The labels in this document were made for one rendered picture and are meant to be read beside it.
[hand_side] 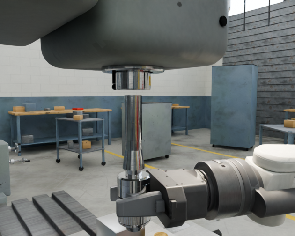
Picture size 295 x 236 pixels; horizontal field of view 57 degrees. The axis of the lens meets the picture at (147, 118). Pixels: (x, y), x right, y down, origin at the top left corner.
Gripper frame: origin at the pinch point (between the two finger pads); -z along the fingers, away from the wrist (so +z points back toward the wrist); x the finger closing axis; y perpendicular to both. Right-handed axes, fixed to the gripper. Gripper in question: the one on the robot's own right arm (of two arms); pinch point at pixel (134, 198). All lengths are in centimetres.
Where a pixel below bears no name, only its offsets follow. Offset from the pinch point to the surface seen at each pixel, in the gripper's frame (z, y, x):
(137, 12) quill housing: -2.2, -22.3, 11.5
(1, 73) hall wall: -150, -60, -638
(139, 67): -0.1, -18.0, 4.3
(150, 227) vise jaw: 4.4, 8.4, -7.1
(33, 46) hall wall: -84, -126, -662
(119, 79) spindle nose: -2.1, -16.7, 1.1
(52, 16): -9.6, -21.4, 11.6
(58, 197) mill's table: -13, 19, -55
